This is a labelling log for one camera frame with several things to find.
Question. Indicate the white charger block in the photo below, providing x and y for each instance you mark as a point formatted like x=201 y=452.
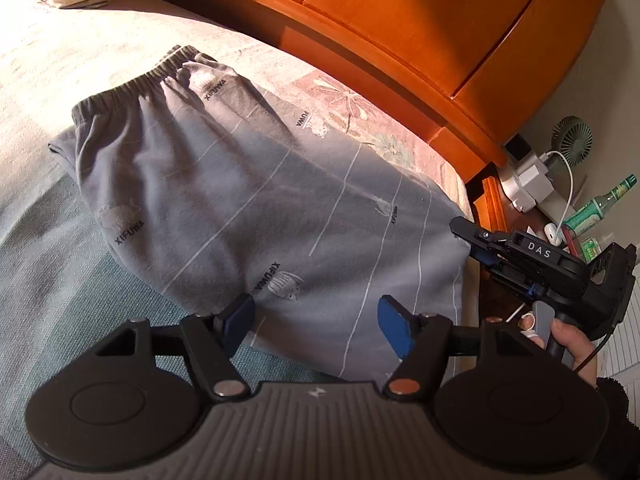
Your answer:
x=527 y=180

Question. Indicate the green desk fan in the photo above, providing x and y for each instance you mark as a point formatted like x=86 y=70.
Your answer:
x=572 y=137

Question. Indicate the green glass bottle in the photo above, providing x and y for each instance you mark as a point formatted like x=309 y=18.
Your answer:
x=597 y=207

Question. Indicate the small green box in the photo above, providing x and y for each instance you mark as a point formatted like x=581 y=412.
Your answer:
x=590 y=250

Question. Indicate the white ribbed radiator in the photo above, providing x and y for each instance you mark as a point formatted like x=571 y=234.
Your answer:
x=622 y=340

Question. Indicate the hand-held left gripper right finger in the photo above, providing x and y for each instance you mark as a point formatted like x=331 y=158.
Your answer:
x=395 y=330

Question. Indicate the person's right forearm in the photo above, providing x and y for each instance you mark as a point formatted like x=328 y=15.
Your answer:
x=617 y=430

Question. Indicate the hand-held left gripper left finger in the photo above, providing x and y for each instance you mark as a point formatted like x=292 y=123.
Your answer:
x=240 y=317

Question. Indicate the wooden headboard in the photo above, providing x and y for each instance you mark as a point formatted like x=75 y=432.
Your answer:
x=425 y=35

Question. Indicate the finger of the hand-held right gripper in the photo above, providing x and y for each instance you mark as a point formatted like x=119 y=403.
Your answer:
x=475 y=232
x=492 y=262

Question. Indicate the white earbuds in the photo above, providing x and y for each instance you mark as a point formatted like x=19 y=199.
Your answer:
x=551 y=230

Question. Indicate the grey pants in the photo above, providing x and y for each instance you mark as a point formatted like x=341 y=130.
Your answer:
x=250 y=200

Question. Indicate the person's right hand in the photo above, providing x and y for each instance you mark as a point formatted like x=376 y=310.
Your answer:
x=575 y=342

